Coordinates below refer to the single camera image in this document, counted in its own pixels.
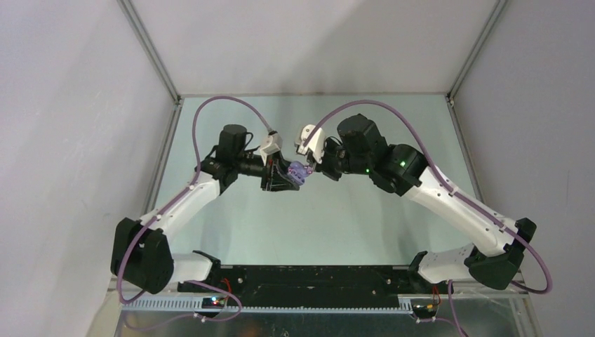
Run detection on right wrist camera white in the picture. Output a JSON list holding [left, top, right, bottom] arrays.
[[295, 124, 326, 165]]

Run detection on purple cable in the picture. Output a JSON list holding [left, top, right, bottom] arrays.
[[116, 95, 275, 333], [302, 100, 554, 337]]

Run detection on grey slotted cable duct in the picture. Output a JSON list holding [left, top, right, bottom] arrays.
[[123, 296, 413, 314]]

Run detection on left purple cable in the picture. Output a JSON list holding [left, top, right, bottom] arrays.
[[116, 95, 275, 333]]

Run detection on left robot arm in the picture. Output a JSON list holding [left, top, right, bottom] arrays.
[[110, 124, 312, 294]]

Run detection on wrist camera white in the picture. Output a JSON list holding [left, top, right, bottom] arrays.
[[295, 124, 326, 165], [258, 131, 283, 166]]

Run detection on purple earbud charging case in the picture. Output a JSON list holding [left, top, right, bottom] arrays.
[[288, 161, 308, 186]]

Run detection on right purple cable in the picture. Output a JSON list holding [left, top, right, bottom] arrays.
[[302, 100, 554, 337]]

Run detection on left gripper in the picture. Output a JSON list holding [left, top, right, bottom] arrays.
[[234, 151, 300, 193]]

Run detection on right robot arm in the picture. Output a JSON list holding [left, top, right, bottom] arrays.
[[295, 114, 536, 293]]

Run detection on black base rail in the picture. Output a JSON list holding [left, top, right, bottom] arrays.
[[205, 265, 448, 308]]

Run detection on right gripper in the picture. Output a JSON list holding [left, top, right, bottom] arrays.
[[307, 136, 372, 181]]

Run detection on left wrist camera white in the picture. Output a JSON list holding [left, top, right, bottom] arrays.
[[258, 131, 283, 166]]

